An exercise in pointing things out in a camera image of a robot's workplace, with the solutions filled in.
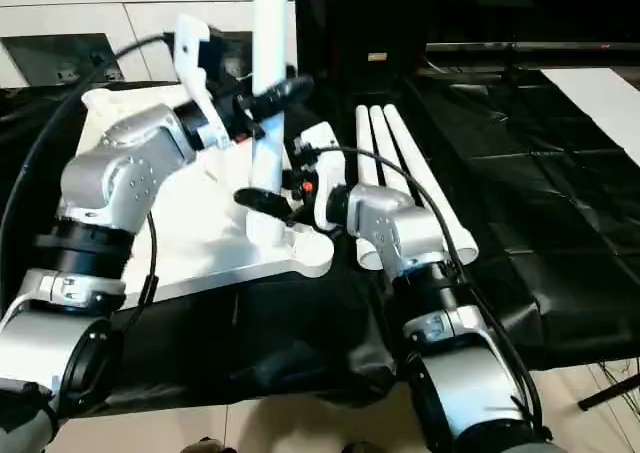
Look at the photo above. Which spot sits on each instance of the white plastic table leg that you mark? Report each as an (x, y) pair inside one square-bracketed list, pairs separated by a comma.
[(380, 143), (362, 138), (415, 163), (270, 33)]

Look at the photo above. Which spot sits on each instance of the white plastic table top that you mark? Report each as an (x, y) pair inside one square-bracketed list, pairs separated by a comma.
[(210, 233)]

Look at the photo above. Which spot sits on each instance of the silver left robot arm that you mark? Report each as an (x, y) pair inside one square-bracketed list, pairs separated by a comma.
[(115, 173)]

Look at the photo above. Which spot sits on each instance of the black case with gold label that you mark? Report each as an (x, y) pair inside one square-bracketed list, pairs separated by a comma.
[(360, 23)]

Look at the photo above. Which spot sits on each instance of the white cabinet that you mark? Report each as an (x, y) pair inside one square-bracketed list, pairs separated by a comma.
[(125, 18)]

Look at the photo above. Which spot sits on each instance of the black mat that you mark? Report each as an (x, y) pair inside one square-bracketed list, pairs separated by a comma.
[(525, 213)]

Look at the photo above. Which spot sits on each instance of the black long bar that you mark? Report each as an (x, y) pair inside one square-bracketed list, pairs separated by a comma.
[(525, 48)]

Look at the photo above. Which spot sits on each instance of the white flat sheet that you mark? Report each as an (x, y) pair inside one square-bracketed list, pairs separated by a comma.
[(600, 108)]

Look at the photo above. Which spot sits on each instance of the black stand leg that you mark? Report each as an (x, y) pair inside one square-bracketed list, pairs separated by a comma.
[(610, 392)]

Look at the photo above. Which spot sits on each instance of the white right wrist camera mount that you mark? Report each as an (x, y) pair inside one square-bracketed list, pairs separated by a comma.
[(325, 158)]

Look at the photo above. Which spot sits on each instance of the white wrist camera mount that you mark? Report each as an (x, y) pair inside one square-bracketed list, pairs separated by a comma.
[(192, 63), (325, 158)]

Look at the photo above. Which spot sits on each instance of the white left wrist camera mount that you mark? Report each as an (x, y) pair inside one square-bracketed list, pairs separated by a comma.
[(192, 63)]

